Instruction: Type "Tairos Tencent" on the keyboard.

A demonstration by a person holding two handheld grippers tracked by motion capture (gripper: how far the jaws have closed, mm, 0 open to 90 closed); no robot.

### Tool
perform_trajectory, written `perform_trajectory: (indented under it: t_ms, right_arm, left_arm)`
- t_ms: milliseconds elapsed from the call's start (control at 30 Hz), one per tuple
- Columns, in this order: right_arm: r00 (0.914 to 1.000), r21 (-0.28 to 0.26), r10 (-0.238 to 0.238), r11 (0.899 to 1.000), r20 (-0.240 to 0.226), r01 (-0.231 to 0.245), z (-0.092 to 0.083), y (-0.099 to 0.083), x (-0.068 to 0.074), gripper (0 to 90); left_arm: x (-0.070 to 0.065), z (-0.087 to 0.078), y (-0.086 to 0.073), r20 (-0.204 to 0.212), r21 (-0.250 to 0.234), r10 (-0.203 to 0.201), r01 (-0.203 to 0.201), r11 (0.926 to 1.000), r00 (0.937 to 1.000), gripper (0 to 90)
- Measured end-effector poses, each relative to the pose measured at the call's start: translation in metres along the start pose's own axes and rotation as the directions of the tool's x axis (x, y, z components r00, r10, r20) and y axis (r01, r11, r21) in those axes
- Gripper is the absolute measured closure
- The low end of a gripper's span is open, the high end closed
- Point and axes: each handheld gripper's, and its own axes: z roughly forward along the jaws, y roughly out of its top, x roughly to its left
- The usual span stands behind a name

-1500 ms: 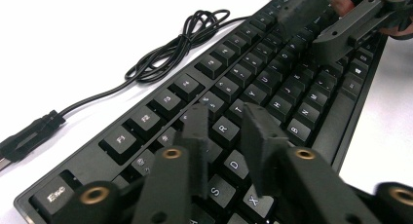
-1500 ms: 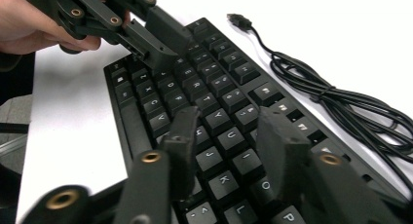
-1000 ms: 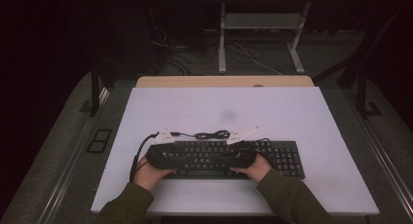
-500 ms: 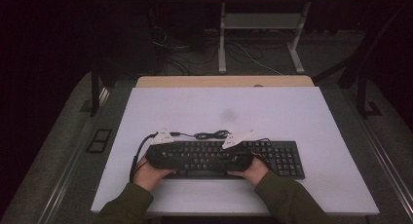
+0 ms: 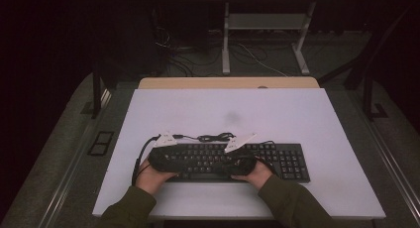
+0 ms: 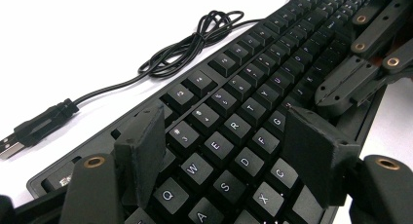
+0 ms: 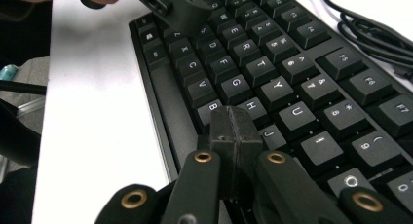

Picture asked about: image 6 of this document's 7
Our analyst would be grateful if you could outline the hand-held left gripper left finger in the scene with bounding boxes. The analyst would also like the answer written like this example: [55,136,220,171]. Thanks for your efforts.
[113,102,168,210]

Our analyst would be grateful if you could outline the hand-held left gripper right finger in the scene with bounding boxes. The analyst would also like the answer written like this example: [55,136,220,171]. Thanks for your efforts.
[282,106,361,209]

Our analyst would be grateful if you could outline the black computer keyboard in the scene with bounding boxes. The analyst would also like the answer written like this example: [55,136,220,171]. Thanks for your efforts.
[26,0,389,224]

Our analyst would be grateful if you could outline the black keyboard cable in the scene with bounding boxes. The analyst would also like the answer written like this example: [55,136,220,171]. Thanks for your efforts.
[0,10,265,162]

